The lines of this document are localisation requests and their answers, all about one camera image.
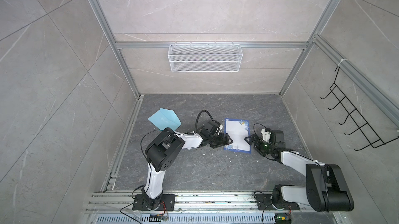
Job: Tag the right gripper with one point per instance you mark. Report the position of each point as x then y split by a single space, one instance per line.
254 137

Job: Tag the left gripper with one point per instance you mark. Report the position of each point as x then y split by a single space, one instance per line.
224 142

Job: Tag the white letter paper blue border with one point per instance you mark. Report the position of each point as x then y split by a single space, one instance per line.
238 130

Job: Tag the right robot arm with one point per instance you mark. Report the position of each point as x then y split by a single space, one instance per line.
325 188

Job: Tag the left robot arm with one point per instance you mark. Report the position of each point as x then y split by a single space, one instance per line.
164 149

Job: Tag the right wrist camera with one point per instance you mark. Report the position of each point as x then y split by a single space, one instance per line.
266 135

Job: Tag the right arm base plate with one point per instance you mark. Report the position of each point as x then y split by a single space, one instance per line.
266 201

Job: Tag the white wire mesh basket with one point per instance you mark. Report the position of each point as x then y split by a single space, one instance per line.
190 58

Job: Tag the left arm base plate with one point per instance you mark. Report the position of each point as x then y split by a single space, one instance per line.
163 201

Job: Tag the black wire hook rack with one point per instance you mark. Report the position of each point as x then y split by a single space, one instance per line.
353 113

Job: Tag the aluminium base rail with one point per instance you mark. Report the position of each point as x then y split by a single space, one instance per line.
200 208

